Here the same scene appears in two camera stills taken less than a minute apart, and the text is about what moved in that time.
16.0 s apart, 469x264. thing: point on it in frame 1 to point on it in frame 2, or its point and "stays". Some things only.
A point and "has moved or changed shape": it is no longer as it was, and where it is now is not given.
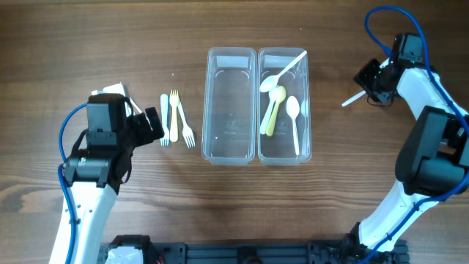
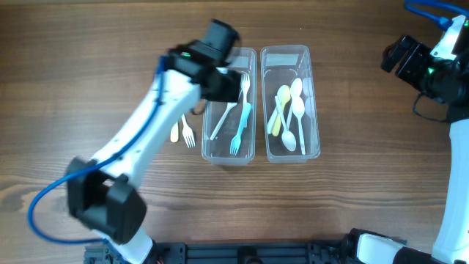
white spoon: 354,97 to 288,140
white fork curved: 134,103 to 229,105
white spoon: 271,82 to 295,90
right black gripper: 368,81 to 399,55
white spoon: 268,84 to 270,122
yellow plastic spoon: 280,95 has moved or changed shape
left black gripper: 147,127 to 223,86
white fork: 187,130 stays
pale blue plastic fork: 164,102 has moved or changed shape
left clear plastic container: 229,105 stays
